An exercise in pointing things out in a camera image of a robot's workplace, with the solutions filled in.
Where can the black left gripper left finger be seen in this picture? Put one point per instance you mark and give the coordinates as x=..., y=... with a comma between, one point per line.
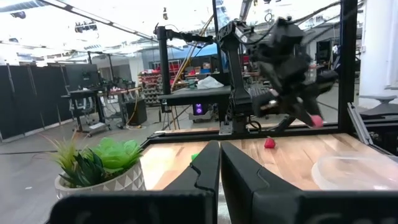
x=199, y=186

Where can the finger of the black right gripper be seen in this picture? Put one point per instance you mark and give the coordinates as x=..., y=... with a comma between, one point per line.
x=312, y=109
x=298, y=109

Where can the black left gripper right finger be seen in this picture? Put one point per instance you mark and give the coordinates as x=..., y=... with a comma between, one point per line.
x=248, y=193

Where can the pink toy fruit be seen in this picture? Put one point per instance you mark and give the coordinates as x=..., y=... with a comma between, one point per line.
x=317, y=121

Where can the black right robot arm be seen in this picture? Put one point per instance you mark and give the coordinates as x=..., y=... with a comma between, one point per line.
x=236, y=77

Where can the clear plastic tupperware container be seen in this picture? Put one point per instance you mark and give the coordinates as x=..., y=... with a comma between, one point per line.
x=354, y=174

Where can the green toy lime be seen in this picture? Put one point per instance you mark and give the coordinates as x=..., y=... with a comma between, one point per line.
x=194, y=156

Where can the red toy strawberry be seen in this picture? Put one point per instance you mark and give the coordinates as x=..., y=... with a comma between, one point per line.
x=269, y=143

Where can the white patterned plant pot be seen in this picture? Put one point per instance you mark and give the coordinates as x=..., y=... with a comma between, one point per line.
x=124, y=183

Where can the computer with purple light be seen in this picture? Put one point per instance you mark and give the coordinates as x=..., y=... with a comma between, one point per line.
x=199, y=109

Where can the white crumpled cloth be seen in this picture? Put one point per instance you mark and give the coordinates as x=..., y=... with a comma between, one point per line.
x=210, y=82

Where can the green artificial succulent plant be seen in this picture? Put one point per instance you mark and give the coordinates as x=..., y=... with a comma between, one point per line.
x=115, y=155

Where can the dark table with white cloth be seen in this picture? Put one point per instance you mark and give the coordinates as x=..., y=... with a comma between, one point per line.
x=199, y=95

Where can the black floor box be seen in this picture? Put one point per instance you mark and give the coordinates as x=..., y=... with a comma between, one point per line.
x=136, y=111

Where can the shelf with red bins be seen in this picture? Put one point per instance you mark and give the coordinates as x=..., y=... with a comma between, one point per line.
x=150, y=85

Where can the black standing desk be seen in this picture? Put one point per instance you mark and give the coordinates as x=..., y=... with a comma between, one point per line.
x=85, y=99

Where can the black partition panels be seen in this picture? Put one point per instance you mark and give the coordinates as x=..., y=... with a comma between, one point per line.
x=28, y=99

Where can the black aluminium table frame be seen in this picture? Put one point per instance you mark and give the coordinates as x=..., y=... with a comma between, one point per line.
x=347, y=62

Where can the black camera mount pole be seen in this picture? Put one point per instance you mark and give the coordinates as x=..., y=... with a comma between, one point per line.
x=163, y=62

